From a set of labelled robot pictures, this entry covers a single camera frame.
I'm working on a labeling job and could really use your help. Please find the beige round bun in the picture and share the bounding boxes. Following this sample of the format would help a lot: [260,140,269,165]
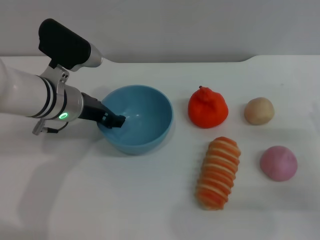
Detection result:
[244,97,275,126]

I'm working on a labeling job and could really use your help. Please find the left arm cable with plug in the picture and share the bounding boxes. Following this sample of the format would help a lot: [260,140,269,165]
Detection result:
[31,118,70,136]

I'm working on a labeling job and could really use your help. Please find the pink round bun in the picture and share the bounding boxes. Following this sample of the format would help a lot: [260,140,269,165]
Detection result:
[259,145,299,182]

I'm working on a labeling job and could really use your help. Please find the orange white striped bread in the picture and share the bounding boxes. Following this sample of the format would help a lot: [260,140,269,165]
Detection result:
[194,136,242,211]

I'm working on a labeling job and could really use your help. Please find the blue bowl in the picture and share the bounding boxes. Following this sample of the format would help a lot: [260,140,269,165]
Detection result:
[96,84,174,156]

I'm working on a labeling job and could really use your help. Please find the orange toy fruit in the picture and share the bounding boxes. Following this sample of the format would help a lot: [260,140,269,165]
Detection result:
[187,85,229,129]

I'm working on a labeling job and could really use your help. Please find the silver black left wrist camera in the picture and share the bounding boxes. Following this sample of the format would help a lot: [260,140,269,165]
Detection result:
[37,18,104,86]

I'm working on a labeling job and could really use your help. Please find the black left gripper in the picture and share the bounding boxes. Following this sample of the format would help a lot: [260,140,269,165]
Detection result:
[78,91,126,130]

